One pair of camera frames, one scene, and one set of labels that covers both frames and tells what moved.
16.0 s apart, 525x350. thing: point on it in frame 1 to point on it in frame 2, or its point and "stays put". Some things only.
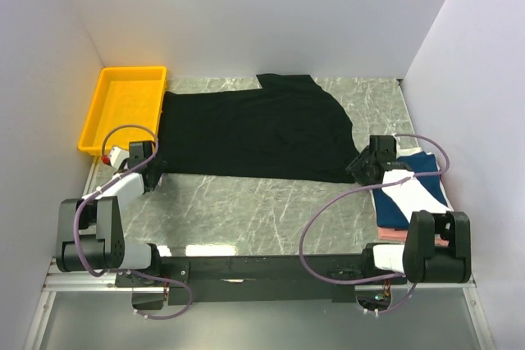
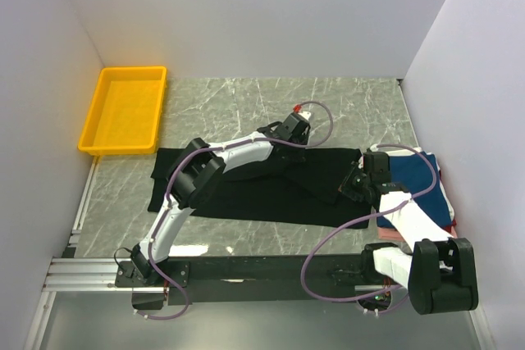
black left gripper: (156, 164) to (304, 138)
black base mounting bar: (229, 279) stays put
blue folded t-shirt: (386, 215) stays put
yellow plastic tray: (128, 108) stays put
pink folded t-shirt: (390, 234) stays put
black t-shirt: (289, 129) to (302, 188)
